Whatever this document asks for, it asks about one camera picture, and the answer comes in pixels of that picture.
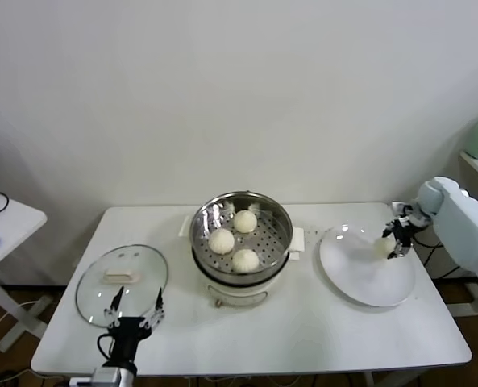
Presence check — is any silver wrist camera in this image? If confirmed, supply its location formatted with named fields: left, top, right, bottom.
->
left=69, top=366, right=123, bottom=387
left=390, top=201, right=431, bottom=229

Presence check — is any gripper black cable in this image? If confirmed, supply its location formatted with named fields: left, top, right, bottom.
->
left=411, top=233, right=443, bottom=248
left=97, top=332, right=115, bottom=360

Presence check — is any white plate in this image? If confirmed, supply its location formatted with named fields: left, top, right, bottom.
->
left=313, top=225, right=417, bottom=308

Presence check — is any white side table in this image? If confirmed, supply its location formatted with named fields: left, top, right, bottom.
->
left=0, top=196, right=48, bottom=352

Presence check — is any glass pot lid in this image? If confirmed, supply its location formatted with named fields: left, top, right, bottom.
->
left=75, top=243, right=170, bottom=327

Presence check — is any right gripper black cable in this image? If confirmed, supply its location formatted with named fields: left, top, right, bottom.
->
left=411, top=233, right=443, bottom=248

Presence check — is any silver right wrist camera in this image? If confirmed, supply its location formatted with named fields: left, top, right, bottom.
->
left=390, top=201, right=431, bottom=229

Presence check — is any steel steamer basket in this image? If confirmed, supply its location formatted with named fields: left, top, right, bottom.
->
left=189, top=192, right=294, bottom=284

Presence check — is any white steamed baozi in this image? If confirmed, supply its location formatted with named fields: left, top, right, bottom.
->
left=233, top=209, right=258, bottom=234
left=231, top=248, right=260, bottom=274
left=374, top=237, right=397, bottom=260
left=208, top=228, right=236, bottom=255

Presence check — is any white floor cable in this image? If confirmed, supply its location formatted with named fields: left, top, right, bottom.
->
left=0, top=296, right=53, bottom=324

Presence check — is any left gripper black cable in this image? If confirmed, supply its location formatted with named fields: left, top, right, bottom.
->
left=97, top=332, right=115, bottom=360

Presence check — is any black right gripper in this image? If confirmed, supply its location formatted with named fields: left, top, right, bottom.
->
left=381, top=217, right=415, bottom=261

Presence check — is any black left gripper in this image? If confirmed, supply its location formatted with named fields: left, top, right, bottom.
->
left=103, top=285, right=165, bottom=368

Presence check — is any steel steamer pot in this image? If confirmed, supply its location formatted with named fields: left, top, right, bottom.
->
left=179, top=214, right=306, bottom=310

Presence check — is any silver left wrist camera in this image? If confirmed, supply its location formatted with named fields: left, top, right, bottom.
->
left=69, top=366, right=123, bottom=387

